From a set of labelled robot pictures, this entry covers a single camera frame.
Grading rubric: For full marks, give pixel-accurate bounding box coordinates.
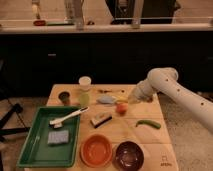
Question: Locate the dark purple bowl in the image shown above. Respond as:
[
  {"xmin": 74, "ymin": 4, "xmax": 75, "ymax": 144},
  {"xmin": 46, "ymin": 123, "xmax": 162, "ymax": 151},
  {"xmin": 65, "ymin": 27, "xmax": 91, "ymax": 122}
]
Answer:
[{"xmin": 115, "ymin": 141, "xmax": 144, "ymax": 171}]

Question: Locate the yellow banana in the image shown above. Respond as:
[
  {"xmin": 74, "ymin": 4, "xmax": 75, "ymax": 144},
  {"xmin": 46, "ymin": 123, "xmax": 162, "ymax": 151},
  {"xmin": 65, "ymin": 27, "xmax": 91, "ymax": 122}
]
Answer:
[{"xmin": 115, "ymin": 97, "xmax": 128, "ymax": 103}]

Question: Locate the green plastic tray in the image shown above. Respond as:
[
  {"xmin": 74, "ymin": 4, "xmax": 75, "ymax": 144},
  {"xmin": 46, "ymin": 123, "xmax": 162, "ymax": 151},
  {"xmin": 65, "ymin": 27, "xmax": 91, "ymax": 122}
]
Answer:
[{"xmin": 17, "ymin": 107, "xmax": 80, "ymax": 168}]

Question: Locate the orange bowl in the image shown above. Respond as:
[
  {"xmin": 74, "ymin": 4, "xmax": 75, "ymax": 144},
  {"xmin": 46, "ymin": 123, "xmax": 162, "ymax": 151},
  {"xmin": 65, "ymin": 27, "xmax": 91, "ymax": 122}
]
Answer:
[{"xmin": 80, "ymin": 134, "xmax": 113, "ymax": 168}]

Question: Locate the blue sponge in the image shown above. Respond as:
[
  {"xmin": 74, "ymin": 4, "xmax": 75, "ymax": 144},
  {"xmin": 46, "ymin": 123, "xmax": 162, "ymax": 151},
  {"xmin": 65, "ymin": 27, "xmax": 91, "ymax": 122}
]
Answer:
[{"xmin": 47, "ymin": 130, "xmax": 69, "ymax": 145}]

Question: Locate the dark metal cup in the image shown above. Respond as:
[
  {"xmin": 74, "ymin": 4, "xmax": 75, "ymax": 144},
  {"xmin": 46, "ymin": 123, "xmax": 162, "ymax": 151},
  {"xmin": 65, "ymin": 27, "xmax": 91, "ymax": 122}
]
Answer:
[{"xmin": 58, "ymin": 91, "xmax": 70, "ymax": 106}]

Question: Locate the light blue cloth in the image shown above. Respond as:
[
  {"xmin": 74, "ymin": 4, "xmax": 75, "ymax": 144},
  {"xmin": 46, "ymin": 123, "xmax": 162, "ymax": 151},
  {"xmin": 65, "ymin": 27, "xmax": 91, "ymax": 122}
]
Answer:
[{"xmin": 97, "ymin": 95, "xmax": 116, "ymax": 104}]

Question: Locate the red object on counter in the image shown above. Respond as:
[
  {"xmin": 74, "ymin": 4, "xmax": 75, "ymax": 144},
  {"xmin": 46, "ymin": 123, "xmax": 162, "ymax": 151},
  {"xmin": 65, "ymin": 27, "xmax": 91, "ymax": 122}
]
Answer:
[{"xmin": 33, "ymin": 20, "xmax": 46, "ymax": 26}]

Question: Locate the black tripod stand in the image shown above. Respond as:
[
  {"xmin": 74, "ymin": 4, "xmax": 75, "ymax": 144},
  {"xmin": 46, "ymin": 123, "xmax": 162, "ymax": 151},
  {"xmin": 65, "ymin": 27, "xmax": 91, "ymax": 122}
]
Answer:
[{"xmin": 0, "ymin": 103, "xmax": 29, "ymax": 142}]

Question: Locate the green pepper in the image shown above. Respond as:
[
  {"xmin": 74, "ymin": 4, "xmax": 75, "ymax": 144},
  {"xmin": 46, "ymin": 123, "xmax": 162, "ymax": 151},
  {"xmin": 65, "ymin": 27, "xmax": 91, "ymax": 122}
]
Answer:
[{"xmin": 135, "ymin": 120, "xmax": 161, "ymax": 129}]

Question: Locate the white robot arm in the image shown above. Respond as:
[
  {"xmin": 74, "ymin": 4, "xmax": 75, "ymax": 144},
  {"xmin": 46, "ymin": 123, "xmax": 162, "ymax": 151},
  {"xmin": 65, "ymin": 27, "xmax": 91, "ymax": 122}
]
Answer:
[{"xmin": 128, "ymin": 67, "xmax": 213, "ymax": 134}]

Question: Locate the white plastic cup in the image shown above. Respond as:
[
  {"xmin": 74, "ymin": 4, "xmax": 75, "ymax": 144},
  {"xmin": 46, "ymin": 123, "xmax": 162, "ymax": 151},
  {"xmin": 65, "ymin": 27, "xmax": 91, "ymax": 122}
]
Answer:
[{"xmin": 79, "ymin": 76, "xmax": 92, "ymax": 91}]

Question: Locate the white dish brush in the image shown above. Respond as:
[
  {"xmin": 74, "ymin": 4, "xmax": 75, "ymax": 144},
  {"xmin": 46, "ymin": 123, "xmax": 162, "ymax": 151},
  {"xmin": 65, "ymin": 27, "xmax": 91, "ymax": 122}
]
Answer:
[{"xmin": 49, "ymin": 107, "xmax": 89, "ymax": 128}]

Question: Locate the orange fruit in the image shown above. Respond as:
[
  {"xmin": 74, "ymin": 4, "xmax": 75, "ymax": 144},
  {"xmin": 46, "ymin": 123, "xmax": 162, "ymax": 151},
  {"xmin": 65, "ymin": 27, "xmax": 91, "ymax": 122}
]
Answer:
[{"xmin": 115, "ymin": 103, "xmax": 128, "ymax": 116}]

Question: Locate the translucent green cup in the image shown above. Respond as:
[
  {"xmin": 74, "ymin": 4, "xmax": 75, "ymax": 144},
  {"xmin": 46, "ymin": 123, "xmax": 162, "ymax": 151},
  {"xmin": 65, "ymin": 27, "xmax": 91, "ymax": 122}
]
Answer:
[{"xmin": 78, "ymin": 92, "xmax": 90, "ymax": 107}]

